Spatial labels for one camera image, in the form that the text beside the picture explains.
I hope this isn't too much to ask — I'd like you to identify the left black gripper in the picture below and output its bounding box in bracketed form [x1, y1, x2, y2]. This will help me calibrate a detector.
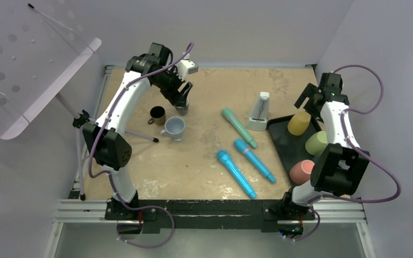
[153, 66, 192, 108]

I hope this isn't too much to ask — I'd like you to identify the black tray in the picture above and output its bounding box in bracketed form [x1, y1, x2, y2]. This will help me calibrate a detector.
[267, 114, 322, 187]

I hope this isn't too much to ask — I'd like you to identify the brown mug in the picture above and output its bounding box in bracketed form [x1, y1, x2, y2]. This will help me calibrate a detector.
[147, 106, 166, 126]

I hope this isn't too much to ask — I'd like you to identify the black base bar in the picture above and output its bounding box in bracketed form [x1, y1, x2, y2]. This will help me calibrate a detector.
[104, 199, 315, 234]

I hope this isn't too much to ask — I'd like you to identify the white music stand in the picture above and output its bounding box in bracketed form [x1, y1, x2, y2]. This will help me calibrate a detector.
[0, 1, 148, 202]

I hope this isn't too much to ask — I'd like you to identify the aluminium frame rail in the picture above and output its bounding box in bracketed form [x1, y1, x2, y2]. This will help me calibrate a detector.
[42, 199, 377, 258]

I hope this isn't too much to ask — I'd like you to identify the pink mug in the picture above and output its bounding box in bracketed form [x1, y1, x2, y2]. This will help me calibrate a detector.
[289, 160, 315, 185]

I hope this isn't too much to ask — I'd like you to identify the yellow cup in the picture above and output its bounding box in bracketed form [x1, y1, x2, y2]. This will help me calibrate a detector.
[287, 110, 311, 136]

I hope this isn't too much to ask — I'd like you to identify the dark blue-grey mug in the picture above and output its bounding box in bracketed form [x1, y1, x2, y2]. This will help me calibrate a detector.
[175, 101, 189, 116]

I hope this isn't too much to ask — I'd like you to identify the blue microphone pink band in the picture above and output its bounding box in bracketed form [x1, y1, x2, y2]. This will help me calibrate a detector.
[233, 139, 276, 183]

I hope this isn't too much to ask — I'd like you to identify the green toy microphone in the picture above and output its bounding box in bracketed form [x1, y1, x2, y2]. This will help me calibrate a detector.
[222, 107, 257, 149]

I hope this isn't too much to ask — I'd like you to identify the green cup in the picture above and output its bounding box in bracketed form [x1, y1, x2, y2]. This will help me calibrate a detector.
[305, 131, 328, 156]

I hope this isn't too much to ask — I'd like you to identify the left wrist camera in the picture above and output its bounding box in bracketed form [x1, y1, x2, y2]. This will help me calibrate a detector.
[175, 54, 199, 81]

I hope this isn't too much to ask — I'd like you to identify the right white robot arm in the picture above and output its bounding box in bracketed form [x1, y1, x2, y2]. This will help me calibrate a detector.
[280, 73, 369, 219]

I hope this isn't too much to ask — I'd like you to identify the blue toy microphone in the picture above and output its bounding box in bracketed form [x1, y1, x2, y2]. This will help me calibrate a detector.
[216, 149, 257, 199]

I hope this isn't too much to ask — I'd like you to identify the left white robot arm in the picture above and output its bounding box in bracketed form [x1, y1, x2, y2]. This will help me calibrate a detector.
[83, 42, 198, 220]

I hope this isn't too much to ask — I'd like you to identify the light grey mug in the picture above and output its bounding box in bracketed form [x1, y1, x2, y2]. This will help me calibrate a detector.
[160, 117, 186, 142]

